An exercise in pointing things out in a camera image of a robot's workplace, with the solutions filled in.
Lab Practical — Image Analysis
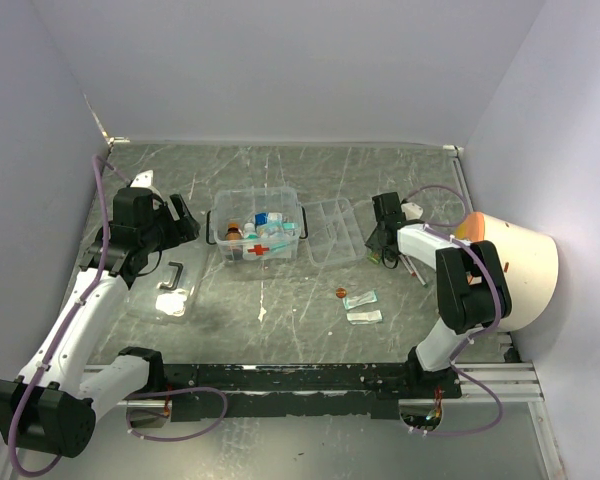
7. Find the clear box lid black handle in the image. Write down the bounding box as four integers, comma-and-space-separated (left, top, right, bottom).
123, 242, 209, 325

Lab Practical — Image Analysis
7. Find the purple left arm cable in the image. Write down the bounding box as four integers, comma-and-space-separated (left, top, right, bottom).
7, 154, 229, 477

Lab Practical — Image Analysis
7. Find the clear divider tray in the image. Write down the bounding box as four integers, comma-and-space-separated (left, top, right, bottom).
302, 197, 366, 267

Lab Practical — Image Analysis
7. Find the clear first aid box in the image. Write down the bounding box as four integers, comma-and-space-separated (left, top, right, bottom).
205, 186, 307, 264

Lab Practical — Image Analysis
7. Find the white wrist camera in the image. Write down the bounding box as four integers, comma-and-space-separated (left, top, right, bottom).
401, 202, 424, 221
130, 170, 162, 197

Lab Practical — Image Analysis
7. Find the brown medicine bottle orange cap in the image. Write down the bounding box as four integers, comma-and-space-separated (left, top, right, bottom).
225, 222, 243, 261

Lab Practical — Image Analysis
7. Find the cream cylinder orange face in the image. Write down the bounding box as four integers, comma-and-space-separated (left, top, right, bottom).
455, 212, 559, 332

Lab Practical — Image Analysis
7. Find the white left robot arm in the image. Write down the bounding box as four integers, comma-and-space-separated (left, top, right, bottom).
0, 187, 200, 458

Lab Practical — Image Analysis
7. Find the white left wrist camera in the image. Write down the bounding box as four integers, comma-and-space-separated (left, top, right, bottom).
130, 170, 162, 197

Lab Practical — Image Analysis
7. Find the blue white ointment tube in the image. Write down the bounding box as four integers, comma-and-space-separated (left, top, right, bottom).
254, 212, 284, 226

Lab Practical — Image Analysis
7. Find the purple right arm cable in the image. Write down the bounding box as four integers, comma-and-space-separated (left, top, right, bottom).
404, 185, 505, 437

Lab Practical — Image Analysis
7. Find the teal bandage roll package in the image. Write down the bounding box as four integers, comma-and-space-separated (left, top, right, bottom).
257, 221, 298, 238

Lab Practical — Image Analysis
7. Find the clear zip bag teal strip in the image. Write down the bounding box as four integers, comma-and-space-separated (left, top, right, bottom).
249, 238, 295, 256

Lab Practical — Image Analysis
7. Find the teal plaster packet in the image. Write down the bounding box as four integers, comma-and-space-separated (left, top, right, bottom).
343, 290, 378, 310

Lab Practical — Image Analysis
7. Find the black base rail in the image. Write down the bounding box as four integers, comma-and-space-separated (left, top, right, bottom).
165, 362, 461, 422

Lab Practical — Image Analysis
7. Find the white bottle green label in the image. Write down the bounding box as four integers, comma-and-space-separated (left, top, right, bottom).
243, 222, 259, 242

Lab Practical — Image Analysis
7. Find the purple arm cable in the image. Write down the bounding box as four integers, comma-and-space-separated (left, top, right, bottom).
404, 185, 505, 437
7, 154, 229, 477

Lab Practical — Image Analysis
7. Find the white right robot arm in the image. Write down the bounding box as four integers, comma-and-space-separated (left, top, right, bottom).
366, 192, 513, 398

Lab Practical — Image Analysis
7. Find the red green thermometer pen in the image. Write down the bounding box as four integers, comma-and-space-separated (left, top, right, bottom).
401, 255, 429, 288

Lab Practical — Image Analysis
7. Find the white plaster packet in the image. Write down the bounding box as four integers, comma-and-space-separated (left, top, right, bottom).
346, 310, 383, 325

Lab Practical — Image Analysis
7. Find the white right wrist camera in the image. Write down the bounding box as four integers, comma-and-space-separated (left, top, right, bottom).
401, 202, 424, 221

